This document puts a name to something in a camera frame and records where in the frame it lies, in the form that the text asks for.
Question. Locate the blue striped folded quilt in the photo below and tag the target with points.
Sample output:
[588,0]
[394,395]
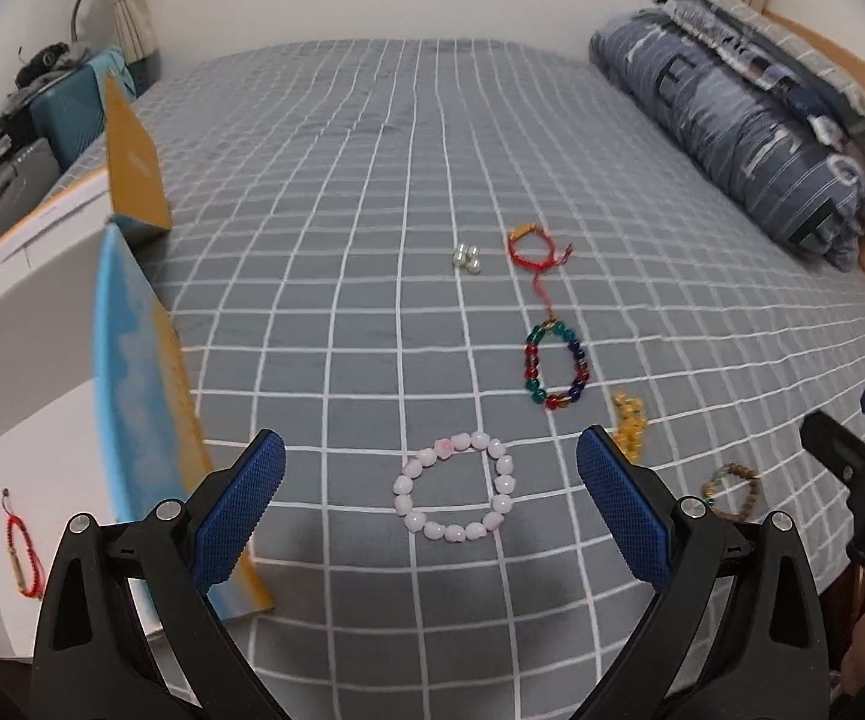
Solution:
[725,120]

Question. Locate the pearl earrings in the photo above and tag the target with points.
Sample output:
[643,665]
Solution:
[468,259]

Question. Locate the white cardboard box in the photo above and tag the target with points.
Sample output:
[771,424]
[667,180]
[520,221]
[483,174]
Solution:
[42,405]

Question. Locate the grey suitcase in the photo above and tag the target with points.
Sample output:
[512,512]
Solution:
[5,195]

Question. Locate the dark cloth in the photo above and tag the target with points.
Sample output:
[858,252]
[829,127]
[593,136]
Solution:
[46,60]

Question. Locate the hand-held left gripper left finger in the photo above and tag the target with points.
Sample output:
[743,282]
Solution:
[241,510]

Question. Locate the grey checked pillow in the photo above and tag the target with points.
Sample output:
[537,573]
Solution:
[815,52]

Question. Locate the grey checked bed sheet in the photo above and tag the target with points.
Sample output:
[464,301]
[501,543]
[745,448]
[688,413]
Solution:
[372,187]

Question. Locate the teal suitcase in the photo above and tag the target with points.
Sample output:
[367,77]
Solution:
[72,112]

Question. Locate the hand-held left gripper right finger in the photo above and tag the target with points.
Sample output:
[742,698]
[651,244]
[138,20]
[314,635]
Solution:
[624,510]

